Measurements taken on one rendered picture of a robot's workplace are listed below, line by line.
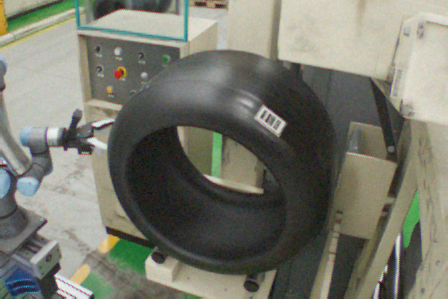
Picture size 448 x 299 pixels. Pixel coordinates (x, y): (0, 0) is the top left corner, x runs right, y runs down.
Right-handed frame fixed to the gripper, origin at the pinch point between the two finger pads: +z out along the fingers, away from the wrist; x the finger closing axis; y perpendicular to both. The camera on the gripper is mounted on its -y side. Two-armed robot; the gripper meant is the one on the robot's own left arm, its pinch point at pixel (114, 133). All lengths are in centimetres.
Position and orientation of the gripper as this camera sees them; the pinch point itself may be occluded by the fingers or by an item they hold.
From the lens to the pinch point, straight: 145.6
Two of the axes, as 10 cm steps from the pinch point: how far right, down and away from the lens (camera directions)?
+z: 10.0, 0.1, 0.6
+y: -0.5, 7.7, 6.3
